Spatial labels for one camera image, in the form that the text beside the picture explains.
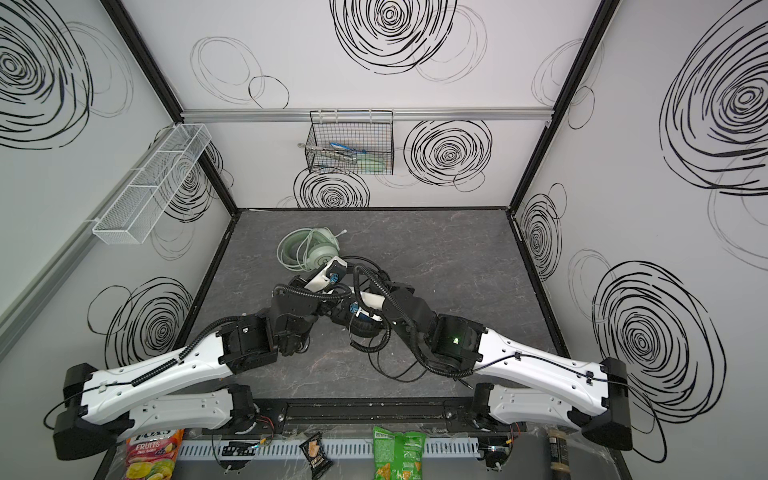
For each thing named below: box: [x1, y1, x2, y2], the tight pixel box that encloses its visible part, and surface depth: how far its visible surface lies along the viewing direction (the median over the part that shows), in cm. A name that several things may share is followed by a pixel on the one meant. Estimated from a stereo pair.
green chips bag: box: [372, 426, 426, 480], surface depth 67 cm
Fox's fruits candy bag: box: [125, 429, 185, 480], surface depth 67 cm
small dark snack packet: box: [299, 431, 333, 480], surface depth 69 cm
